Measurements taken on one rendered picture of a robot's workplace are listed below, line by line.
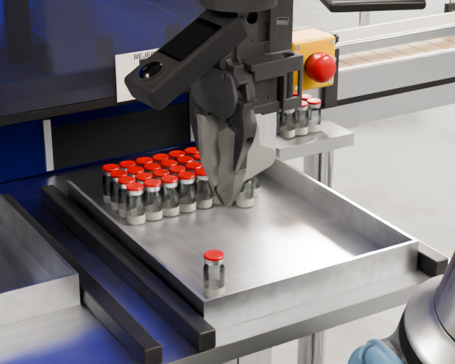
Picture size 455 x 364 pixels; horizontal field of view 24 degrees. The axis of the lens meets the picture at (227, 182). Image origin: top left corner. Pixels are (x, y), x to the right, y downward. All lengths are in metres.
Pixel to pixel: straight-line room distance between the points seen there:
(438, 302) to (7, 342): 0.45
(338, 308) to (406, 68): 0.71
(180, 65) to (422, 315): 0.33
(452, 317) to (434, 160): 3.16
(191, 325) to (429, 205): 2.54
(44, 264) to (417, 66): 0.80
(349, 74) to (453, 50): 0.21
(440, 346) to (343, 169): 3.03
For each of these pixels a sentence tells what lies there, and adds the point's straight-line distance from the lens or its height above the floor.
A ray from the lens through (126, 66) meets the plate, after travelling 1.30.
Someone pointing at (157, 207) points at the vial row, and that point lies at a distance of 1.23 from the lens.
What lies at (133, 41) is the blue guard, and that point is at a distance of 1.30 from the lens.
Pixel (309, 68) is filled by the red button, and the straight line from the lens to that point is 1.42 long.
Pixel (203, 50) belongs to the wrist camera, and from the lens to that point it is 0.94.
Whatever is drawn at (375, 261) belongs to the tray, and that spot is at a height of 0.90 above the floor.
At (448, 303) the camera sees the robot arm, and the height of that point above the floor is 1.06.
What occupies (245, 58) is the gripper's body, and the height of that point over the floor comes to 1.13.
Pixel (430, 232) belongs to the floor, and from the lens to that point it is 3.30.
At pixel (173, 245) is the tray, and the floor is 0.88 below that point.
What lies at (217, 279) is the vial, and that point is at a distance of 1.06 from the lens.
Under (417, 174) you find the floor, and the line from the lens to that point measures 3.73.
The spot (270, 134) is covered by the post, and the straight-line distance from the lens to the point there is 1.44.
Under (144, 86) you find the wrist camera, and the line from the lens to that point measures 0.93.
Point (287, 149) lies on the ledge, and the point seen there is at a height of 0.88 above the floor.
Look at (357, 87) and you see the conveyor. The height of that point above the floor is 0.90.
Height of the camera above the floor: 1.41
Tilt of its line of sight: 23 degrees down
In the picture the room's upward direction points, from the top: straight up
